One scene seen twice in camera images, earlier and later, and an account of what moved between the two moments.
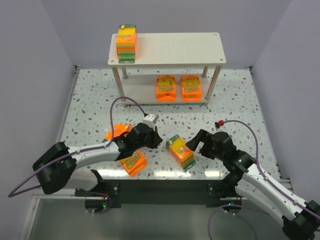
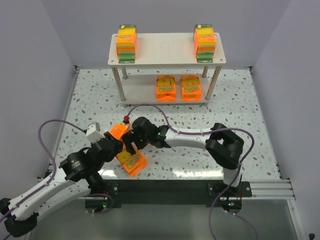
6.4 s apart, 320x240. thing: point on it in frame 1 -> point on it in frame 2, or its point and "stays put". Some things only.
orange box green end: [176, 146] -> [204, 43]
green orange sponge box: [126, 42] stays put
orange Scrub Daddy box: [191, 88] stays put
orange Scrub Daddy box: [134, 164] stays put
